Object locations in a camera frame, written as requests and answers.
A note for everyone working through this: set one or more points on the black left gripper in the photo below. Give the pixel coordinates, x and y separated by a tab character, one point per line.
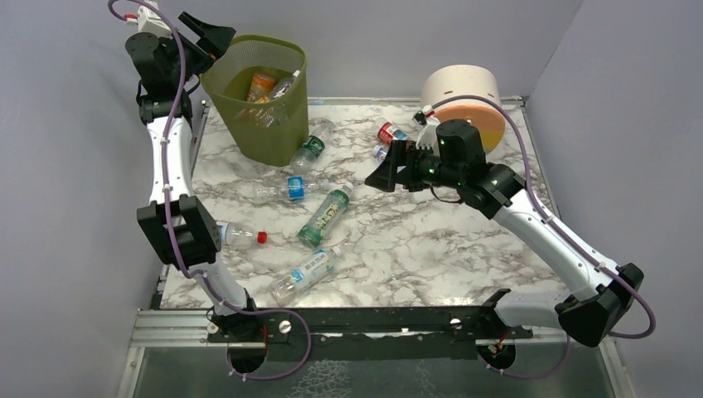
196	42

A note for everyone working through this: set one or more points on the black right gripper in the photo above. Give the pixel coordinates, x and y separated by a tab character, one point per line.
409	171

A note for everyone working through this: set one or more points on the orange plastic bottle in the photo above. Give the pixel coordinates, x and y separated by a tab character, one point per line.
261	85

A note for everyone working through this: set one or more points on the green tea bottle white cap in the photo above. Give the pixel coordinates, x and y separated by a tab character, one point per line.
315	231

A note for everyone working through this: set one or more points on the clear bottle blue purple label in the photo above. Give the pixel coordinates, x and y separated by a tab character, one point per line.
282	86

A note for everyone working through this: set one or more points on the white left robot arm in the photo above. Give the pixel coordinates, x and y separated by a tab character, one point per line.
176	223

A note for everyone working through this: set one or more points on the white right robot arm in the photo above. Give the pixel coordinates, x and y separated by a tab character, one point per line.
598	290

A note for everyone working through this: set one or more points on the green plastic waste bin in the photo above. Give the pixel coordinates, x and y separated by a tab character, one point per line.
268	131

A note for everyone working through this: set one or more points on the clear bottle dark green label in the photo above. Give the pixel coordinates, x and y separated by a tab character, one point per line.
312	148

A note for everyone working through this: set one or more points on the clear bottle blue band label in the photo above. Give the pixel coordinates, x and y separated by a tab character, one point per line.
295	188

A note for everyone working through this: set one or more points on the clear bottle light blue label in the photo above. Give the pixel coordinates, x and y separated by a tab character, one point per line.
310	271

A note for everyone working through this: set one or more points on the cream cylinder with coloured face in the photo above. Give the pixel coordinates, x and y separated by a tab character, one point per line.
456	80

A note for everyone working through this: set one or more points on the clear bottle red blue label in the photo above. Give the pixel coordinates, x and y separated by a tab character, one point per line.
240	236

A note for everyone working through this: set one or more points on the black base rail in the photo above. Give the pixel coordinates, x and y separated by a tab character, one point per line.
360	334

